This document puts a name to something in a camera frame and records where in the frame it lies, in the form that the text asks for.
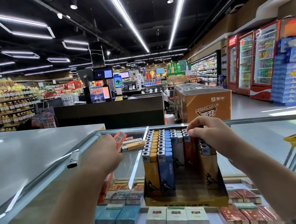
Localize person's left hand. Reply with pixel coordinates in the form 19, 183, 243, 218
77, 132, 127, 179

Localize person's right hand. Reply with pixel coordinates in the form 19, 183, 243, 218
185, 110, 247, 166

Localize row of red brown lighters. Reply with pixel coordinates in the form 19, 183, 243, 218
181, 128, 201, 166

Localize row of tan lighters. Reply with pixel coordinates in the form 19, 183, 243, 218
197, 136, 224, 190

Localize pile of yellow red lighters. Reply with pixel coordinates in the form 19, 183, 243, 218
63, 135, 150, 170

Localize row of grey white lighters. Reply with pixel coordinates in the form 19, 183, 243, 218
169, 128, 189, 168

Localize row of yellow lighters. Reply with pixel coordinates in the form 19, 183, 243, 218
137, 130, 169, 197

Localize blue yellow lighter display box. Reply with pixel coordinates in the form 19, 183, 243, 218
134, 120, 230, 218

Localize person's left forearm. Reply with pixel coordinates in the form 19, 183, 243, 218
11, 163, 124, 224

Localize person's right forearm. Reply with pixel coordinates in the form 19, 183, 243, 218
228, 135, 296, 224

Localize glass display case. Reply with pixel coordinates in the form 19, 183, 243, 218
0, 101, 296, 224

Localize stack of blue cartons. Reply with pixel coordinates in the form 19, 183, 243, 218
263, 37, 296, 109

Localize brown cardboard carton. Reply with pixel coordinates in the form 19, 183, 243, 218
175, 78, 236, 127

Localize black checkout counter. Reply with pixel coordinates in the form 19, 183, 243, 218
53, 91, 168, 141

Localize blue poster screen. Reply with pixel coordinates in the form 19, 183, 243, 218
89, 85, 106, 103

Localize open refrigerated chiller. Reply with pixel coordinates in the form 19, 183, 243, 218
187, 51, 227, 89

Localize hanging plastic bags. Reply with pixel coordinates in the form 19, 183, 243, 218
29, 105, 58, 131

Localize red drink fridge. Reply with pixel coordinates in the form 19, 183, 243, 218
229, 31, 264, 98
220, 35, 247, 94
241, 20, 292, 104

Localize small checkout screen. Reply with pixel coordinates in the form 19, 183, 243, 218
113, 75, 124, 88

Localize black checkout monitor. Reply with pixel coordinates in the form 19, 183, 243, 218
93, 65, 115, 81

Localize row of cigarette packs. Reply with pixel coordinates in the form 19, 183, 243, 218
90, 161, 282, 224

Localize grocery rack with bottles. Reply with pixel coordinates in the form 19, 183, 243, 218
0, 74, 45, 133

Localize orange round sign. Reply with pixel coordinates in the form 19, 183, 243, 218
279, 17, 296, 39

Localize long ceiling light strip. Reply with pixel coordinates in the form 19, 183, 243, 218
102, 0, 151, 59
161, 0, 203, 50

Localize large rectangular ceiling light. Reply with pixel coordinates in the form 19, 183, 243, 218
0, 6, 56, 47

